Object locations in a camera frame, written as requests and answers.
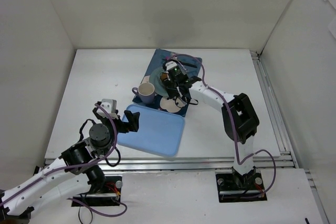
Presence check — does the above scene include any dark blue bear placemat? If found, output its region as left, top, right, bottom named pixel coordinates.
left=141, top=49, right=202, bottom=117

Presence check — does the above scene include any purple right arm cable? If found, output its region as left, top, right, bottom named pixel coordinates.
left=170, top=54, right=277, bottom=195

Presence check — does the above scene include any aluminium table edge rail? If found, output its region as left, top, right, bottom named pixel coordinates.
left=99, top=153, right=296, bottom=172

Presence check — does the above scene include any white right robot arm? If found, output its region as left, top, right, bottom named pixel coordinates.
left=160, top=63, right=259, bottom=183

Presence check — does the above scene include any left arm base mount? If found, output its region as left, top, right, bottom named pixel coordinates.
left=73, top=175, right=123, bottom=207

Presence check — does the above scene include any lavender ceramic mug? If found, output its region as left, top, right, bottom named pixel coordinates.
left=132, top=82, right=155, bottom=104

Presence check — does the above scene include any black handled knife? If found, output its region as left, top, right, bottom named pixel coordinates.
left=162, top=58, right=197, bottom=68

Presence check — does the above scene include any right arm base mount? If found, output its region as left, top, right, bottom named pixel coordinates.
left=216, top=172, right=267, bottom=203

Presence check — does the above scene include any teal green ceramic plate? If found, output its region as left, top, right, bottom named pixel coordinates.
left=149, top=67, right=169, bottom=97

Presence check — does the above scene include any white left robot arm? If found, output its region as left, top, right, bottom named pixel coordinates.
left=1, top=104, right=140, bottom=219

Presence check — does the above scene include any aluminium right side rail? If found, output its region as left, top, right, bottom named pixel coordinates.
left=250, top=50, right=329, bottom=223

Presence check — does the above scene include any silver metal spoon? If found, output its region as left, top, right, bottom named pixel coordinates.
left=170, top=52, right=189, bottom=73

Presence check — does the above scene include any light blue plastic tray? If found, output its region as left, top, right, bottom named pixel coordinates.
left=118, top=104, right=185, bottom=157

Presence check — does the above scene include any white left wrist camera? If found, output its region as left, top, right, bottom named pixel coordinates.
left=92, top=99, right=120, bottom=119

